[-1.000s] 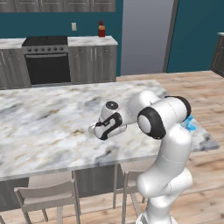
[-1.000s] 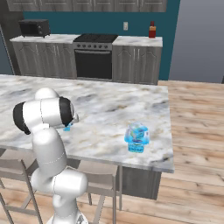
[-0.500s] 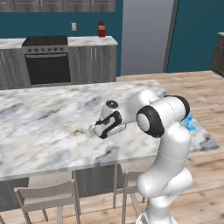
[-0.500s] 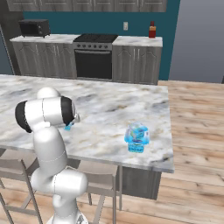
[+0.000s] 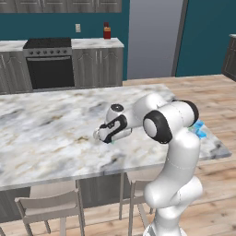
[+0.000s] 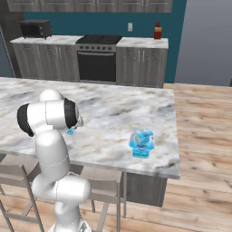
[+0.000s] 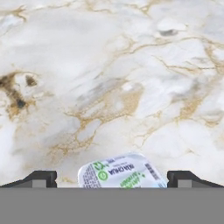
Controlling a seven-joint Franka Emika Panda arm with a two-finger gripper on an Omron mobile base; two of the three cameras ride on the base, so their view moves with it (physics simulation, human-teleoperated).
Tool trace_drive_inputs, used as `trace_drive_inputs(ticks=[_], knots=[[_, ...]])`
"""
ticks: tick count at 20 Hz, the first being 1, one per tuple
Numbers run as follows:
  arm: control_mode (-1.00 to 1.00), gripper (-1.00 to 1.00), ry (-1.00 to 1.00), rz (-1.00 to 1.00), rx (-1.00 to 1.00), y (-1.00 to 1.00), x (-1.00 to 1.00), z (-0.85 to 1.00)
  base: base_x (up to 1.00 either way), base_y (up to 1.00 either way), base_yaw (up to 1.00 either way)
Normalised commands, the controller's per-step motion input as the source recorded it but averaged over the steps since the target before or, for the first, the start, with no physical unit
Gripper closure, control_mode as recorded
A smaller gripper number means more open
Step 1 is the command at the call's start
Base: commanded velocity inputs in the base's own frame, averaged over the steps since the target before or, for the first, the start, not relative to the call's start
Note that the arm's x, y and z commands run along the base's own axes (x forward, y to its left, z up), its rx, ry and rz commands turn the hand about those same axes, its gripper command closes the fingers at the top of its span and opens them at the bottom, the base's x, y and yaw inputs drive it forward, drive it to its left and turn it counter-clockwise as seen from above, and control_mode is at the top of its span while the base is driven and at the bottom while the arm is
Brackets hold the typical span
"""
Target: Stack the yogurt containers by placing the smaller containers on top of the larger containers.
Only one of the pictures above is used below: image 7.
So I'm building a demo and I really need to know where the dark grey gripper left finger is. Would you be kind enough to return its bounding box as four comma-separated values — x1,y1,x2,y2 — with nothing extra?
0,170,58,189

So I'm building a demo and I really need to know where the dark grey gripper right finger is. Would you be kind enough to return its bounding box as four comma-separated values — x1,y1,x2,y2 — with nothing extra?
166,170,224,189

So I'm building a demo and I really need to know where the white yogurt cup green print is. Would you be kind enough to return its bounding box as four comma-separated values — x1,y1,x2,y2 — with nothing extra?
77,152,168,189

